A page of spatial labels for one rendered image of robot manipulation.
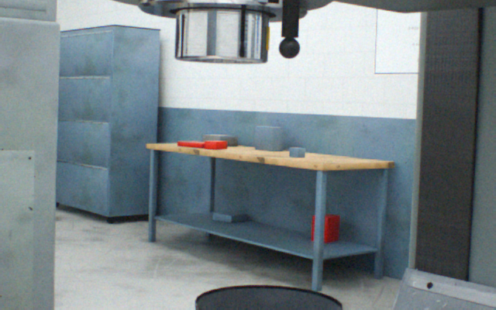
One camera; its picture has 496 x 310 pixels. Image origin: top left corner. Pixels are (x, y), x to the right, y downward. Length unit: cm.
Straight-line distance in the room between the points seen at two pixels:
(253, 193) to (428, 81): 613
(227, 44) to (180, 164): 739
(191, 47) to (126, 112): 733
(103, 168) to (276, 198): 198
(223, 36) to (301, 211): 605
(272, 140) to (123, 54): 218
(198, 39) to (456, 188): 42
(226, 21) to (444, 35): 41
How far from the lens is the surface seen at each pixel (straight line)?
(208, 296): 256
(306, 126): 632
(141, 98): 777
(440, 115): 74
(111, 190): 766
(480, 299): 72
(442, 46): 74
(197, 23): 36
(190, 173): 760
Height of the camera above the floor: 126
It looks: 3 degrees down
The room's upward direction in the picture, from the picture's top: 2 degrees clockwise
